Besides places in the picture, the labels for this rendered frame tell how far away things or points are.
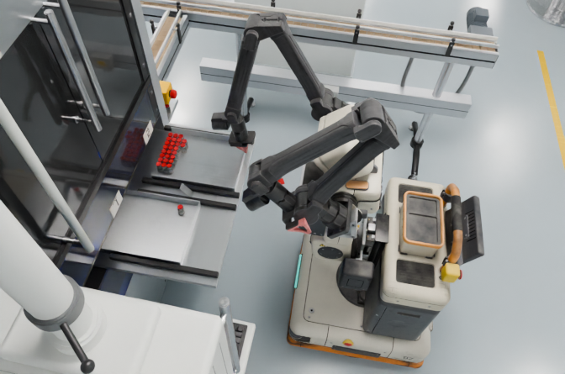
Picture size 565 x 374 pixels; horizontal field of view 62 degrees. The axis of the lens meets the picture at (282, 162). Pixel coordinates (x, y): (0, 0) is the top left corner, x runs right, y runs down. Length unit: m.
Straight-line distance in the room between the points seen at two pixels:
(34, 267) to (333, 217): 0.95
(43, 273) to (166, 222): 1.16
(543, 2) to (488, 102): 1.46
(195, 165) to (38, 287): 1.32
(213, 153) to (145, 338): 1.20
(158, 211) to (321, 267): 0.92
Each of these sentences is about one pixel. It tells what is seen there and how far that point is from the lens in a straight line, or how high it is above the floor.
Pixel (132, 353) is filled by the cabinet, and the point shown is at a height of 1.58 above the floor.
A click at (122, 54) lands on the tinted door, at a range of 1.71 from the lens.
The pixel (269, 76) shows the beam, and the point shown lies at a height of 0.55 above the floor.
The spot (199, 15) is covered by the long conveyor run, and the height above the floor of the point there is 0.93.
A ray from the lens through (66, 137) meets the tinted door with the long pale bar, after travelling 1.45.
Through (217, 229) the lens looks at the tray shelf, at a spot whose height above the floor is 0.88.
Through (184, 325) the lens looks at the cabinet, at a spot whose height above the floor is 1.55.
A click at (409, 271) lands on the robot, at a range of 1.91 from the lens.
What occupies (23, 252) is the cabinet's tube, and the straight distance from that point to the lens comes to 0.70.
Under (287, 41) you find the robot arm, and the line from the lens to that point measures 1.55.
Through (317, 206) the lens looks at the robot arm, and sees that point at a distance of 1.40.
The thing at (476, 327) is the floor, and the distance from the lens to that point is 2.83.
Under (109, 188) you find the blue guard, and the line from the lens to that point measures 1.73.
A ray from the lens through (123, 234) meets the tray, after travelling 1.90.
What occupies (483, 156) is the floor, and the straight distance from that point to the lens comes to 3.46.
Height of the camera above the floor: 2.49
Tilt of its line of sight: 53 degrees down
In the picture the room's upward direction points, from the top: 3 degrees clockwise
